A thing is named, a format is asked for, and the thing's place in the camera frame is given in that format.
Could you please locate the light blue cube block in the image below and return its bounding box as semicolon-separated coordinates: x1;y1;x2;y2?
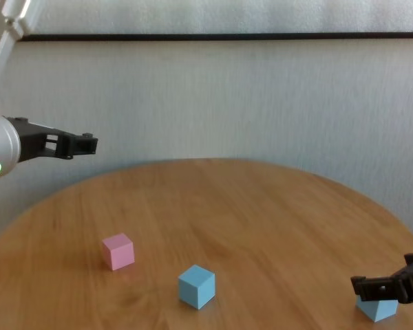
177;263;216;310
356;296;399;324

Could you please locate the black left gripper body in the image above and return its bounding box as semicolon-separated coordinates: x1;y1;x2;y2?
2;116;74;163

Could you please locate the black horizontal wall rail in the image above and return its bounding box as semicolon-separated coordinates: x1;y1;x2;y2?
19;31;413;43

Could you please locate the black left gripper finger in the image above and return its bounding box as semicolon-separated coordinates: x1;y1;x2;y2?
67;132;99;156

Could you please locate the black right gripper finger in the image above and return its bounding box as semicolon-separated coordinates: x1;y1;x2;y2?
350;273;403;303

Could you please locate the pink cube block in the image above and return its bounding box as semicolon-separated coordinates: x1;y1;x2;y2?
101;232;136;272

